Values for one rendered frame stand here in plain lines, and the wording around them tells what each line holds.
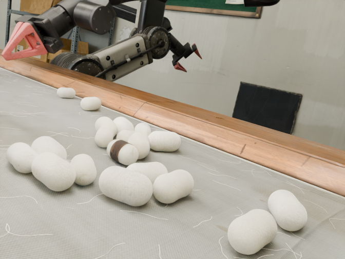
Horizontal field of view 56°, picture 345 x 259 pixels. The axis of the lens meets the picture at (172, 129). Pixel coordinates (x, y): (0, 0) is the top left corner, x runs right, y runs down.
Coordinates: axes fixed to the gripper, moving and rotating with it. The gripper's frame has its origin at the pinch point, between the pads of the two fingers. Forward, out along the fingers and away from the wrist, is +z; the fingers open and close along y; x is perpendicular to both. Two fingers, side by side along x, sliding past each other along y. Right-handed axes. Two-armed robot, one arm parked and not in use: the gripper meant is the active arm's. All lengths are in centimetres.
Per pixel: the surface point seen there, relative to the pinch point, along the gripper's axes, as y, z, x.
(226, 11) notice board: -71, -169, 85
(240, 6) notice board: -61, -172, 83
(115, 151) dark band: 46.2, 10.1, -4.4
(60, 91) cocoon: 19.2, 1.8, 2.7
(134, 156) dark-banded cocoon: 47.7, 9.5, -3.8
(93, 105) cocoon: 28.2, 2.0, 2.7
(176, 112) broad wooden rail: 38.2, -4.2, 6.2
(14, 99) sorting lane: 20.8, 8.7, -1.7
